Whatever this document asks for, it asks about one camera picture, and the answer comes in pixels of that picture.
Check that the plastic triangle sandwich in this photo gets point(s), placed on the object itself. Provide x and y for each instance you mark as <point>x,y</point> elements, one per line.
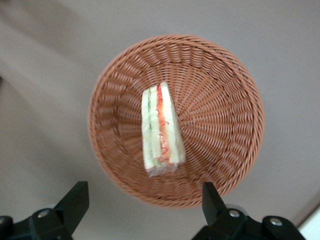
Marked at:
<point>155,130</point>

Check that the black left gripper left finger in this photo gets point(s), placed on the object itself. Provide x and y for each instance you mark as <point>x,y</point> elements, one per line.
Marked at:
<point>72,202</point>

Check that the brown round wicker basket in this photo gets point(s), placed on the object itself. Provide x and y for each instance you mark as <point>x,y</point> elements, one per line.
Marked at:
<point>212,112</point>

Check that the cream plastic serving tray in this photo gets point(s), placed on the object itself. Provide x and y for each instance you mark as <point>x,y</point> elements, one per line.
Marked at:
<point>313,228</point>

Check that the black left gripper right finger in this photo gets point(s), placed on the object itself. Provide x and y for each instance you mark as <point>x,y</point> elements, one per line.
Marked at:
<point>215,207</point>

